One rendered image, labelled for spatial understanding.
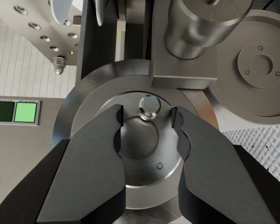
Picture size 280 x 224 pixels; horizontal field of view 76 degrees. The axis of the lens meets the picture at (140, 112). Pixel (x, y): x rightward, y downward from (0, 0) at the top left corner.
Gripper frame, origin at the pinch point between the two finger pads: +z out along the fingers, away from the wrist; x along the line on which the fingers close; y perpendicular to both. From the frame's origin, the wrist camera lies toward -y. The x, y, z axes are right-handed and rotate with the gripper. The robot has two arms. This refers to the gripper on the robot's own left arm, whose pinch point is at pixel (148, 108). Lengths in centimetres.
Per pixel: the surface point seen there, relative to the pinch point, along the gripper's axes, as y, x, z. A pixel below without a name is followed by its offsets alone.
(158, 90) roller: 0.4, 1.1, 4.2
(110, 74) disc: -0.5, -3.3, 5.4
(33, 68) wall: 56, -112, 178
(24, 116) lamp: 20.7, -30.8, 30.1
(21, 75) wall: 62, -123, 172
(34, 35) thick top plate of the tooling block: 0.5, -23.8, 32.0
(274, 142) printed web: 8.4, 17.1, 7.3
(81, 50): -1.9, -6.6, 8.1
